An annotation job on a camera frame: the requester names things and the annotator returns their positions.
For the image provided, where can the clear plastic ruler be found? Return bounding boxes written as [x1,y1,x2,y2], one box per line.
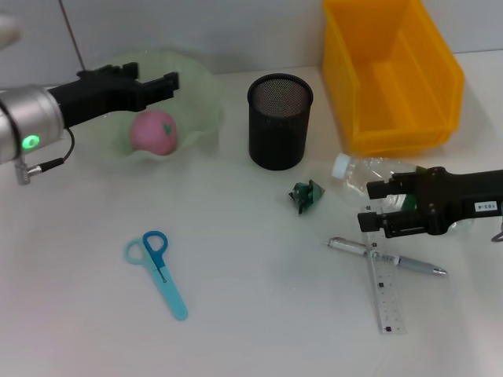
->
[361,205,408,335]

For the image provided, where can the pink peach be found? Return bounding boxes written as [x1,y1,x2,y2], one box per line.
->
[130,109,178,156]

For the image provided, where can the clear green-label water bottle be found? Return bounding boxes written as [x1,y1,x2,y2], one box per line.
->
[331,153,484,232]

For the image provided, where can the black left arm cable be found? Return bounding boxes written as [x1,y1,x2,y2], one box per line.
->
[15,127,75,185]

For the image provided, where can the black mesh pen cup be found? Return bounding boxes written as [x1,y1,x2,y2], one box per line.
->
[247,73,314,171]

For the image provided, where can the silver clear pen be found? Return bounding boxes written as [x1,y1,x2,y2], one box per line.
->
[324,236,448,277]

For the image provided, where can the green glass fruit plate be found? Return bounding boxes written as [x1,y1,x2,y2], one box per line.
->
[49,49,227,174]

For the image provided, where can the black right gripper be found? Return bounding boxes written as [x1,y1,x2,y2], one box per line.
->
[357,167,503,239]

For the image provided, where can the blue teal scissors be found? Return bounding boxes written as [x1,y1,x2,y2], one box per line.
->
[124,230,189,321]

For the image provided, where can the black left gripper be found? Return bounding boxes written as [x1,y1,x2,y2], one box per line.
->
[49,61,180,129]

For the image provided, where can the green plastic wrapper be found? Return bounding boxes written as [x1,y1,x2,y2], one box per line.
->
[288,179,326,216]

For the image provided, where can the yellow plastic bin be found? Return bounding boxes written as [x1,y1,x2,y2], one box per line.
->
[322,0,466,157]

